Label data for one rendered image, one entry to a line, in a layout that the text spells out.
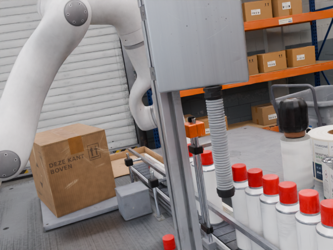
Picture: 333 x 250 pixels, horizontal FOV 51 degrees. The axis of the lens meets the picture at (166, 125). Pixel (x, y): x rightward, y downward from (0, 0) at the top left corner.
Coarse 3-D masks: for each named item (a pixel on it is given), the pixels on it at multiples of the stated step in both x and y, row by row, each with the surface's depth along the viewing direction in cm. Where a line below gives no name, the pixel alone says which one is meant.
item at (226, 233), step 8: (136, 168) 157; (144, 168) 156; (144, 176) 146; (160, 184) 133; (224, 224) 96; (216, 232) 92; (224, 232) 92; (232, 232) 91; (224, 240) 88; (232, 240) 87; (232, 248) 84
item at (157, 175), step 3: (156, 165) 140; (159, 165) 140; (150, 168) 142; (162, 168) 135; (150, 171) 142; (153, 171) 138; (156, 171) 136; (156, 174) 135; (159, 174) 132; (156, 177) 135; (159, 177) 131; (162, 177) 129; (162, 183) 130; (165, 183) 129
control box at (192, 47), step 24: (144, 0) 63; (168, 0) 62; (192, 0) 61; (216, 0) 60; (240, 0) 60; (168, 24) 63; (192, 24) 62; (216, 24) 61; (240, 24) 60; (168, 48) 64; (192, 48) 63; (216, 48) 62; (240, 48) 61; (168, 72) 65; (192, 72) 64; (216, 72) 63; (240, 72) 62
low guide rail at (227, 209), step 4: (148, 156) 161; (152, 160) 155; (156, 160) 153; (160, 164) 146; (224, 204) 100; (224, 208) 99; (228, 208) 97; (232, 208) 97; (228, 212) 97; (232, 212) 95; (232, 216) 95
